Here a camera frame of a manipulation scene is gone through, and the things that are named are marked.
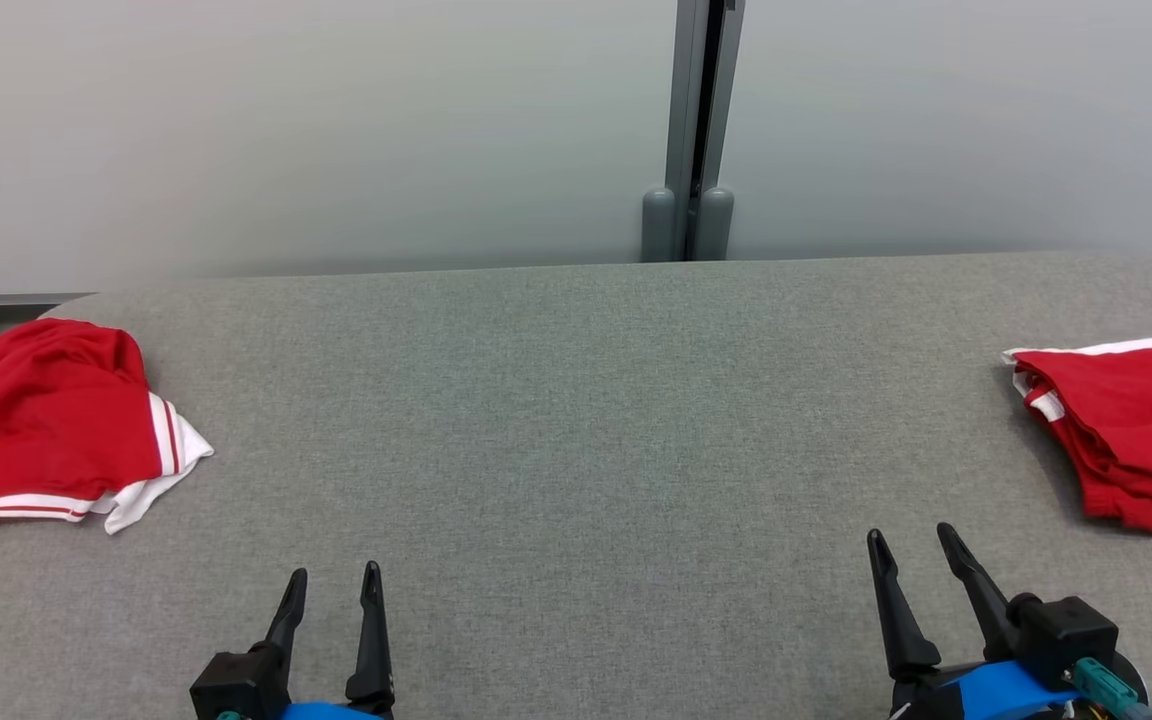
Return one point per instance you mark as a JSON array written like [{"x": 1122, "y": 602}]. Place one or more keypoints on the grey vertical partition post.
[{"x": 686, "y": 100}]

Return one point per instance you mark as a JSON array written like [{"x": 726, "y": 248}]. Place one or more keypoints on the grey rounded post foot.
[
  {"x": 658, "y": 225},
  {"x": 714, "y": 225}
]

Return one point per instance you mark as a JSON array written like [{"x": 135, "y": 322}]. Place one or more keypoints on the red garment with white stripes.
[{"x": 36, "y": 420}]

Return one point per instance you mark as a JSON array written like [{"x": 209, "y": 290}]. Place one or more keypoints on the grey fabric covered surface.
[{"x": 576, "y": 450}]

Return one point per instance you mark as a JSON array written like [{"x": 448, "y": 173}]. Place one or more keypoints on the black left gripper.
[{"x": 241, "y": 685}]

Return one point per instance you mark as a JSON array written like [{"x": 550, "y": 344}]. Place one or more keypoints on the red garment with white hem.
[{"x": 1136, "y": 430}]

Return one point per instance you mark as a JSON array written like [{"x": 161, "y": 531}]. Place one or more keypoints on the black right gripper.
[{"x": 1061, "y": 630}]

